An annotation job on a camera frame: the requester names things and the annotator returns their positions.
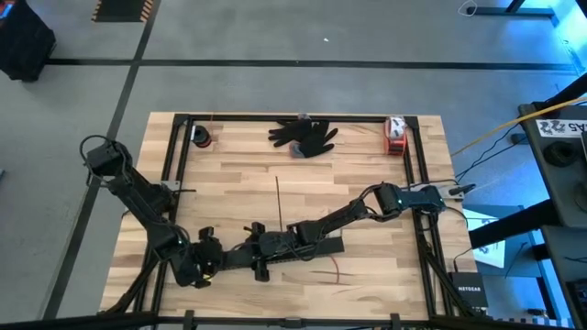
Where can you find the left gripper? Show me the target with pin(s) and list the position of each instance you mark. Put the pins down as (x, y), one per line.
(208, 256)

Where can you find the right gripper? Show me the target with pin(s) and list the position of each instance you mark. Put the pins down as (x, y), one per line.
(277, 243)

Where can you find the black zip tie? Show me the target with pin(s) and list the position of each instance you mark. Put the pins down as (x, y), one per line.
(279, 201)

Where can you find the black duct cover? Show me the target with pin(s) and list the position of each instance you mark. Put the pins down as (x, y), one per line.
(330, 245)

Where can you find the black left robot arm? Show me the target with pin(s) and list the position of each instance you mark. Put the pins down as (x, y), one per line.
(137, 197)

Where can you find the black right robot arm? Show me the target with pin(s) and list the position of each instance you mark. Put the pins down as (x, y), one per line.
(330, 220)

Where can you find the black work glove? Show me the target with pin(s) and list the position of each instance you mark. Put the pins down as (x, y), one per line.
(289, 132)
(316, 143)

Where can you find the black roll on red base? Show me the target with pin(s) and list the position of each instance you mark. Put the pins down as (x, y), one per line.
(199, 135)

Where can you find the orange tape dispenser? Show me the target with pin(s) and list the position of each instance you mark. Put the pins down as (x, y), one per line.
(395, 146)

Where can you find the black clamp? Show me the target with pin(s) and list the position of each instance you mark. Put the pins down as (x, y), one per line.
(463, 188)

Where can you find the white paper sheet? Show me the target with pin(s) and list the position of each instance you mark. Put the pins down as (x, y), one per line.
(490, 256)

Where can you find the black table leg beam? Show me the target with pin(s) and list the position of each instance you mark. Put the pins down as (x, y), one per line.
(509, 225)

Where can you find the black mat with orange stripes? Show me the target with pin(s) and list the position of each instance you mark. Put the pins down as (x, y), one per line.
(121, 9)

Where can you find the black storage crate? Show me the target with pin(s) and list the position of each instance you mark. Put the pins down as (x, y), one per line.
(25, 43)

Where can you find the dark grey side table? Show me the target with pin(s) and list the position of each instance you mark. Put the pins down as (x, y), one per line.
(564, 192)

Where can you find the black spool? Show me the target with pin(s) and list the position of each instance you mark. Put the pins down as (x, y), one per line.
(558, 154)

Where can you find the white printed label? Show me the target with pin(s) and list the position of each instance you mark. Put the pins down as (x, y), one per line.
(559, 128)

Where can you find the black desk base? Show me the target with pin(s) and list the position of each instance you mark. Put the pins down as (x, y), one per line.
(513, 10)

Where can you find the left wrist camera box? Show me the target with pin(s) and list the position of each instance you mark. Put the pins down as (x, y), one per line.
(202, 282)

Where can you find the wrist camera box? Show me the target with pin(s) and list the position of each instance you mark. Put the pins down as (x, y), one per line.
(262, 272)
(202, 282)

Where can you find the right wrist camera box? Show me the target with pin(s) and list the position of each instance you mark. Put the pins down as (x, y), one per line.
(262, 272)

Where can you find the black aluminium table frame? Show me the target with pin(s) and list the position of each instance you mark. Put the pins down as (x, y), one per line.
(252, 322)

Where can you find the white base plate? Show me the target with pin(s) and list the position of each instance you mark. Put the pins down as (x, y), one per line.
(454, 196)
(172, 185)

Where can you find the black Netgear network switch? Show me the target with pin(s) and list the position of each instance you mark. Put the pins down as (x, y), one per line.
(468, 289)

